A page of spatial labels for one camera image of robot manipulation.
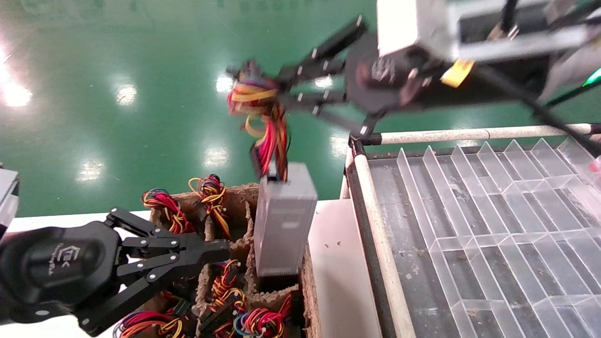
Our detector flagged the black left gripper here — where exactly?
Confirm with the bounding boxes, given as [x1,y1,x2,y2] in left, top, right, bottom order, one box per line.
[0,208,231,337]

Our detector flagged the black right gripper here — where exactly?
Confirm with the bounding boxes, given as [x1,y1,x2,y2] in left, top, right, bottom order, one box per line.
[277,15,451,139]

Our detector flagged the grey power supply with cables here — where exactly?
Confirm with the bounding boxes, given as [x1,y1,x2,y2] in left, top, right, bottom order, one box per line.
[227,59,319,277]

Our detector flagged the cardboard divider box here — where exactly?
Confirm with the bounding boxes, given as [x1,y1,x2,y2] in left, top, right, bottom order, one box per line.
[113,182,322,338]

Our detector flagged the clear acrylic divider tray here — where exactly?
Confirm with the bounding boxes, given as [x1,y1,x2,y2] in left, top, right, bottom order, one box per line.
[366,138,601,338]

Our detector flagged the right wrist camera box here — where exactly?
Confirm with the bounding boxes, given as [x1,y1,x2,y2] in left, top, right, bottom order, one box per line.
[376,0,458,59]

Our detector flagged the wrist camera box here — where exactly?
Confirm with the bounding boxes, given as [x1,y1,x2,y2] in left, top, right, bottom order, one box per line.
[376,0,458,59]
[0,165,20,235]

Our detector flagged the yellow cable tag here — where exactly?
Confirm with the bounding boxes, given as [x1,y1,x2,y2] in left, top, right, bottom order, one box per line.
[440,59,476,88]

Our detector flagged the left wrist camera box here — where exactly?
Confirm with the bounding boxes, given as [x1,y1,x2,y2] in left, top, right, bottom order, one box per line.
[0,165,20,235]

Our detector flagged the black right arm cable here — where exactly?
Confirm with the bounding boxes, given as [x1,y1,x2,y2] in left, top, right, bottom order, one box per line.
[474,61,601,155]

